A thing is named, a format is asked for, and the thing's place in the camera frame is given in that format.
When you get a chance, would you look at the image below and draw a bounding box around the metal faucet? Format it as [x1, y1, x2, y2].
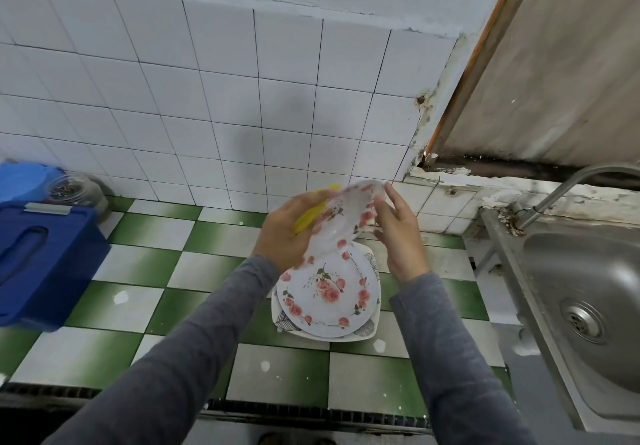
[505, 162, 640, 233]

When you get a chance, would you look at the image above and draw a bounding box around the blue plastic bowl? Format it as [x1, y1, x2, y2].
[0, 162, 66, 209]

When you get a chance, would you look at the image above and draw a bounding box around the person's left hand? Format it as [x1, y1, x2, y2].
[250, 188, 341, 276]

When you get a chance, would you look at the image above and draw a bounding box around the person's right forearm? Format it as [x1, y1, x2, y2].
[392, 272, 541, 445]

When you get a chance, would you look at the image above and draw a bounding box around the blue plastic box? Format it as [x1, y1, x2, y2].
[0, 202, 111, 333]

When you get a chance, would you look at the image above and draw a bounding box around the glass jar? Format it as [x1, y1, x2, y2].
[42, 174, 109, 219]

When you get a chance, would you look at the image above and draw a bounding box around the stainless steel sink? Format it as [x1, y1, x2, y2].
[465, 204, 640, 437]

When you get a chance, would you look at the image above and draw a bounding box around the person's right hand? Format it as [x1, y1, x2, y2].
[373, 182, 431, 284]

